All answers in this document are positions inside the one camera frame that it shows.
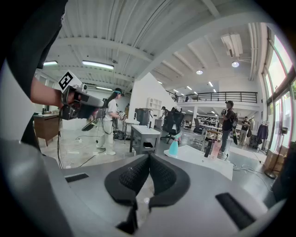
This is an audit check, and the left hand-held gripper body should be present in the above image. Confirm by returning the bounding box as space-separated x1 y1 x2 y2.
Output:
57 69 107 121

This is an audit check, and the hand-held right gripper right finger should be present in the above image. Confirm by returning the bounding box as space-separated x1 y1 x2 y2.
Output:
148 153 191 212

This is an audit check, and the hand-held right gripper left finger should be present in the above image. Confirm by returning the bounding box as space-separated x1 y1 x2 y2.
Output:
104 154 151 235

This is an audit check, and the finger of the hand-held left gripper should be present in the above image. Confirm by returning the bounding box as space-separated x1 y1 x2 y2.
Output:
81 117 102 132

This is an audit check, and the teal spray bottle pink nozzle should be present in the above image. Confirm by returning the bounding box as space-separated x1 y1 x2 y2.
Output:
168 134 182 156

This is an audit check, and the person's left forearm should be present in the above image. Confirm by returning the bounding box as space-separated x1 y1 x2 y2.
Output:
30 77 65 109

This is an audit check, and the black bottle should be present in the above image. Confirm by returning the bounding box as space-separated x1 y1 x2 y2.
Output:
204 138 213 158

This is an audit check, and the person's left hand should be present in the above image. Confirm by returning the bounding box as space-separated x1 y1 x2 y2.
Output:
66 91 81 105

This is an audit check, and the white table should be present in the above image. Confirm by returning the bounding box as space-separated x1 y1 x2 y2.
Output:
163 144 234 181

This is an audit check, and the white round stool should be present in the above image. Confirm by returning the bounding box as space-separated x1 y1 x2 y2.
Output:
124 118 141 140

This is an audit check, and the brown wooden cabinet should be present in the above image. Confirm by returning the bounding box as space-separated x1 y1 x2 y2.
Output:
33 112 61 147

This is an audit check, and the grey cabinet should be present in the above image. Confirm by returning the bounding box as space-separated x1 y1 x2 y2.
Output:
135 107 154 126

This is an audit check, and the grey desk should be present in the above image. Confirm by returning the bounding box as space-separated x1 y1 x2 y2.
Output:
129 125 161 155

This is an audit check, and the black office chair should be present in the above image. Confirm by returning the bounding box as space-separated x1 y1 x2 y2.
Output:
192 118 204 135
160 108 184 144

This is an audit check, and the person's black shirt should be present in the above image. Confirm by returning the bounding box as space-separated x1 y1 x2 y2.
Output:
6 0 68 99

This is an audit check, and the black balcony railing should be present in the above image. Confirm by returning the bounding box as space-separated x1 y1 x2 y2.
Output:
166 90 258 104

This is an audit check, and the clothes rack with dark garment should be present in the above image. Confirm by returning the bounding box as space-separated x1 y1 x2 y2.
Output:
256 120 270 147

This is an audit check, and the cardboard box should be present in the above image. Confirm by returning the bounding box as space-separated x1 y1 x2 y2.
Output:
263 145 290 172

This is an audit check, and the white ceiling air conditioner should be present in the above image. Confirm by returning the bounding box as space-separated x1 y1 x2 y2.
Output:
220 33 244 58

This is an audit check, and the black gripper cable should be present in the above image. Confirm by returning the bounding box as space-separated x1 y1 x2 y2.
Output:
57 117 64 170

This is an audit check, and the white wall shelf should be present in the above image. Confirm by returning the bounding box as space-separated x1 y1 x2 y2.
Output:
146 97 163 111

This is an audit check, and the white floor cable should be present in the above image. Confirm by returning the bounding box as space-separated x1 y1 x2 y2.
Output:
232 162 274 193

